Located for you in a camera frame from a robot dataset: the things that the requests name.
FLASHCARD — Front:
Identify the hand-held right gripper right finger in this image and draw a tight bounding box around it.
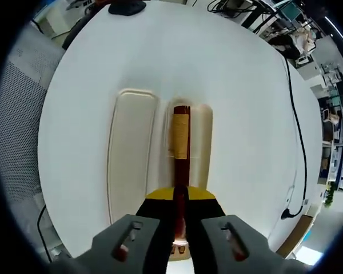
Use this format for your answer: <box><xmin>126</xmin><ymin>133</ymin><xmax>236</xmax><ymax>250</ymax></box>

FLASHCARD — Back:
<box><xmin>185</xmin><ymin>187</ymin><xmax>286</xmax><ymax>274</ymax></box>

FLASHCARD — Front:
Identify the beige cutlery case base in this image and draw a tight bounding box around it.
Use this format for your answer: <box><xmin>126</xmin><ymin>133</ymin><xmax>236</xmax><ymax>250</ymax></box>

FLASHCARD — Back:
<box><xmin>163</xmin><ymin>98</ymin><xmax>214</xmax><ymax>190</ymax></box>

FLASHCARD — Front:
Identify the black power cable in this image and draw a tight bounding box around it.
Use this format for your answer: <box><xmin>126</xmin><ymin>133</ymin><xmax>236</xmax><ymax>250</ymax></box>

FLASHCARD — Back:
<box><xmin>280</xmin><ymin>55</ymin><xmax>309</xmax><ymax>220</ymax></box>

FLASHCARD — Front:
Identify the grey mesh office chair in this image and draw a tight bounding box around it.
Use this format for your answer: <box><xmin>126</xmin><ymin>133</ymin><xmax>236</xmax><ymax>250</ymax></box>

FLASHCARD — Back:
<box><xmin>0</xmin><ymin>21</ymin><xmax>65</xmax><ymax>206</ymax></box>

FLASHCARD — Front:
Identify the beige cutlery case lid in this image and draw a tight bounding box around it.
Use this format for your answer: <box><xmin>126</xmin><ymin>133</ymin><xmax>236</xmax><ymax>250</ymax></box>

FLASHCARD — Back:
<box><xmin>106</xmin><ymin>87</ymin><xmax>158</xmax><ymax>225</ymax></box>

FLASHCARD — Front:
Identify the wooden spoon utensil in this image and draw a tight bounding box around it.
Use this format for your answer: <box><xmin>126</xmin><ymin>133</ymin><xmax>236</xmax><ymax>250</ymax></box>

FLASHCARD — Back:
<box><xmin>170</xmin><ymin>104</ymin><xmax>193</xmax><ymax>243</ymax></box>

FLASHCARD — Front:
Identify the black computer mouse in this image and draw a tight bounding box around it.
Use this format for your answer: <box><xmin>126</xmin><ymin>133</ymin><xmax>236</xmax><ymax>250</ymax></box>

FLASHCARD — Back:
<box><xmin>107</xmin><ymin>0</ymin><xmax>146</xmax><ymax>15</ymax></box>

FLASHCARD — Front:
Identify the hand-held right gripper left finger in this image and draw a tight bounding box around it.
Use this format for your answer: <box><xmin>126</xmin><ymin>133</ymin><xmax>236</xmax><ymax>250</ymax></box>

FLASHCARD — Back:
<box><xmin>82</xmin><ymin>187</ymin><xmax>178</xmax><ymax>274</ymax></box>

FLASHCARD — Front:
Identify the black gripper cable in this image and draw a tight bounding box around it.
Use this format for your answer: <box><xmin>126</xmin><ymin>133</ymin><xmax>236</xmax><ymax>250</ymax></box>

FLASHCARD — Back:
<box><xmin>36</xmin><ymin>204</ymin><xmax>54</xmax><ymax>263</ymax></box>

